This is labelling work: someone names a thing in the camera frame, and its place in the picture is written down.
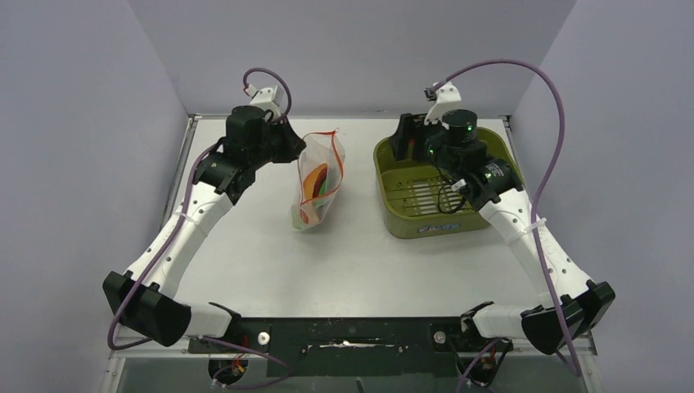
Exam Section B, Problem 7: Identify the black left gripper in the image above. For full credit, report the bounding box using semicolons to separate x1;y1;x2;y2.
249;113;306;169

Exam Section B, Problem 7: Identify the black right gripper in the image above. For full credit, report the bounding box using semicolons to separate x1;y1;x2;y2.
389;113;458;175

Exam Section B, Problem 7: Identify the clear zip top bag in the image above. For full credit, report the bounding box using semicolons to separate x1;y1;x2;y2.
290;129;345;231

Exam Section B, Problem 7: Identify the green toy chili pepper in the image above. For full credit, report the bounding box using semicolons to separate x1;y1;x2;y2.
318;173;333;197

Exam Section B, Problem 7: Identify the olive green plastic tub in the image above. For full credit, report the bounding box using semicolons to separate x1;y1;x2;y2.
374;128;523;239

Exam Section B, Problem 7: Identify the green toy starfruit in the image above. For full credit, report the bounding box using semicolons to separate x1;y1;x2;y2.
290;204;324;231

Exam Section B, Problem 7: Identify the small red toy piece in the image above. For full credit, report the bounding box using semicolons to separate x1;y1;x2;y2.
407;139;415;160

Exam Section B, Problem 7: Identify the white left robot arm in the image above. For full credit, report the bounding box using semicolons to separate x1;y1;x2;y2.
102;106;306;350

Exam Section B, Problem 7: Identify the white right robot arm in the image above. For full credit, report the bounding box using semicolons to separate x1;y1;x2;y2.
389;110;615;355

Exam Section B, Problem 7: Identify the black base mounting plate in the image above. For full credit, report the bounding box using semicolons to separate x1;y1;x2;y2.
201;316;491;377

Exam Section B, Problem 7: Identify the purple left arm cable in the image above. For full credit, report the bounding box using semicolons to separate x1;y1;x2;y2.
106;67;294;351

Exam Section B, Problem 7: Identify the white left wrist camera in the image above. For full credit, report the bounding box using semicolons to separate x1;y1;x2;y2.
244;84;285;118

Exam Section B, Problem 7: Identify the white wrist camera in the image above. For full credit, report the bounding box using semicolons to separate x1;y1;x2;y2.
244;84;285;118
424;82;463;125

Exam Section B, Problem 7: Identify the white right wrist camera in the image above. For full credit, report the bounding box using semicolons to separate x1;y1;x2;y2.
424;82;463;125

